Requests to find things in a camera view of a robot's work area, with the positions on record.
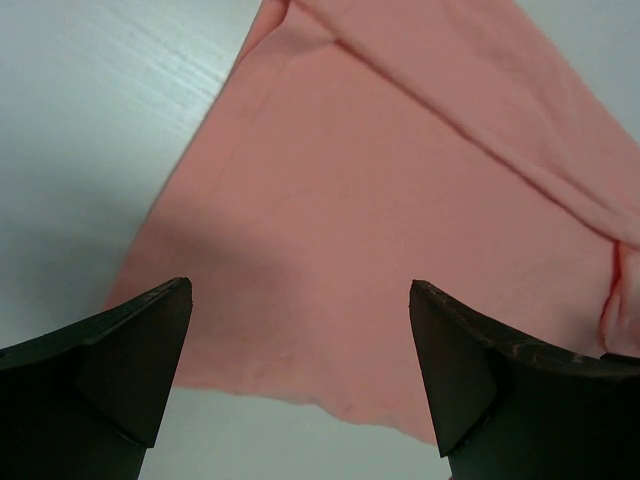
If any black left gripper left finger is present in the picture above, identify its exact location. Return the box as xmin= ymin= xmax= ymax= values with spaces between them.
xmin=1 ymin=278 xmax=192 ymax=480

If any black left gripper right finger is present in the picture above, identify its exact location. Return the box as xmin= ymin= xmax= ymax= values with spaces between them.
xmin=409 ymin=281 xmax=639 ymax=480

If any light pink t shirt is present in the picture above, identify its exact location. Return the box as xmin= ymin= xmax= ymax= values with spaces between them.
xmin=108 ymin=1 xmax=639 ymax=443

